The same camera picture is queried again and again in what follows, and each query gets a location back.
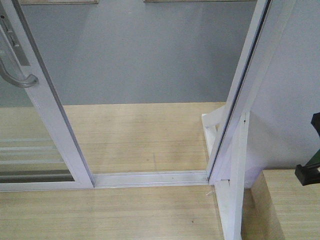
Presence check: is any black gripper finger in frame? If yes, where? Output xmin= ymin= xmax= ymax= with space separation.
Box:
xmin=311 ymin=112 xmax=320 ymax=136

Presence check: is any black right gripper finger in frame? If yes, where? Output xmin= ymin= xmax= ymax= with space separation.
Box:
xmin=294 ymin=163 xmax=320 ymax=186

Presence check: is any white framed sliding glass door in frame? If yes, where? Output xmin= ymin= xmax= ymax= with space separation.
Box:
xmin=0 ymin=0 xmax=94 ymax=192

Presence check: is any green cushion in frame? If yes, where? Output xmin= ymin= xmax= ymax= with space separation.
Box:
xmin=305 ymin=149 xmax=320 ymax=169

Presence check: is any white partition panel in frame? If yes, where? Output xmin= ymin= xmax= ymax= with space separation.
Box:
xmin=245 ymin=0 xmax=320 ymax=188

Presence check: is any light wooden box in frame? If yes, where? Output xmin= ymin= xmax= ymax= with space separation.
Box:
xmin=251 ymin=169 xmax=320 ymax=240

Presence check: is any light wooden base platform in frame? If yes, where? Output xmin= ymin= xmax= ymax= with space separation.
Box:
xmin=0 ymin=102 xmax=223 ymax=240

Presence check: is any white triangular support bracket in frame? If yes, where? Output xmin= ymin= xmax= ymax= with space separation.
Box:
xmin=201 ymin=104 xmax=251 ymax=240

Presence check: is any white door frame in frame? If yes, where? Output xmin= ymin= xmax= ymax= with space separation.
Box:
xmin=94 ymin=0 xmax=296 ymax=189

